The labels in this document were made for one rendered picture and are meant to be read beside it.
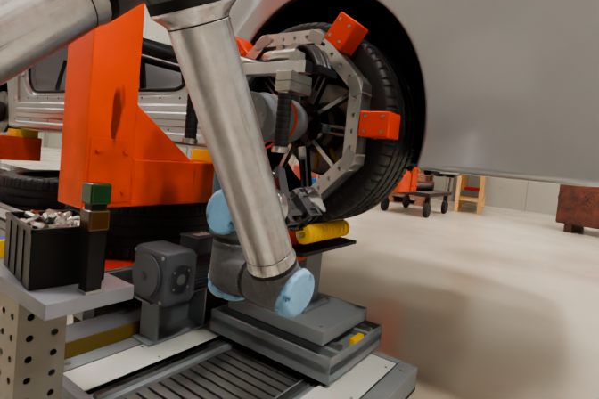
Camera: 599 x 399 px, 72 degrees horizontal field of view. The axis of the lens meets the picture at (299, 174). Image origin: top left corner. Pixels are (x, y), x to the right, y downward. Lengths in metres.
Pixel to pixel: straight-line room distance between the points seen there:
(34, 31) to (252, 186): 0.34
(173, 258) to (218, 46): 0.90
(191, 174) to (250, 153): 1.01
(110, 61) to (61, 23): 0.82
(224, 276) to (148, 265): 0.60
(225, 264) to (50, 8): 0.51
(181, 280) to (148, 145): 0.47
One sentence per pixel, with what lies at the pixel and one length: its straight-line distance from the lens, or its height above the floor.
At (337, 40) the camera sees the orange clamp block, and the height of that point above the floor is 1.08.
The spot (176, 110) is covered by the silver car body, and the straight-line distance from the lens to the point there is 1.90.
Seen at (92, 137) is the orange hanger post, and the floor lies 0.74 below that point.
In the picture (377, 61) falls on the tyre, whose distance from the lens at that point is 1.26.
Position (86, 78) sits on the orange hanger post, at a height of 0.91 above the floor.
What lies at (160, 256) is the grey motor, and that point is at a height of 0.39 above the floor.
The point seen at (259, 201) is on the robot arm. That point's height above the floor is 0.67.
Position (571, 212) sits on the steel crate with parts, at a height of 0.30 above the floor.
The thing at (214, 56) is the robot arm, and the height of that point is 0.87.
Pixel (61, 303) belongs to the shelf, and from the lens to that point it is 0.87.
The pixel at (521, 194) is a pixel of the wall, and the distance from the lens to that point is 10.05.
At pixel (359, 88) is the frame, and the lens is 1.16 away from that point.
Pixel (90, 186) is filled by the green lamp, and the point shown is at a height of 0.65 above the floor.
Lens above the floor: 0.75
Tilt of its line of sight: 3 degrees down
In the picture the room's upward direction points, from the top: 6 degrees clockwise
